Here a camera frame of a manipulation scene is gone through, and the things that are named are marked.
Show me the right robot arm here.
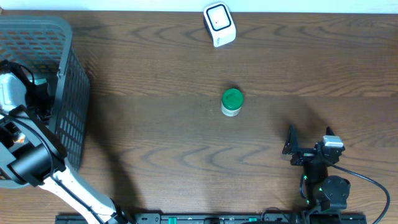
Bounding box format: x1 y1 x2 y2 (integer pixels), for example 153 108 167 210
282 125 351 223

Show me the white barcode scanner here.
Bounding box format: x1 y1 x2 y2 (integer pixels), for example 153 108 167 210
203 2 236 47

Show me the green lid jar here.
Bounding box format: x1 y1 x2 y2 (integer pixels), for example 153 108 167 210
221 88 244 117

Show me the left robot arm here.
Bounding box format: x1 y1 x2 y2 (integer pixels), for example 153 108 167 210
1 60 136 223

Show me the grey plastic mesh basket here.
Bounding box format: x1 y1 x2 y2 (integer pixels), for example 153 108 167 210
1 16 90 189

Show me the teal snack packet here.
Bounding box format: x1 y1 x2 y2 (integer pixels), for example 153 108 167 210
34 78 47 85

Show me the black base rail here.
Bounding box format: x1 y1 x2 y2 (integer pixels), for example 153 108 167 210
55 212 368 224

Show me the orange tissue packet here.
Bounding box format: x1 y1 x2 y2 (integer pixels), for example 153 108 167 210
13 134 25 144

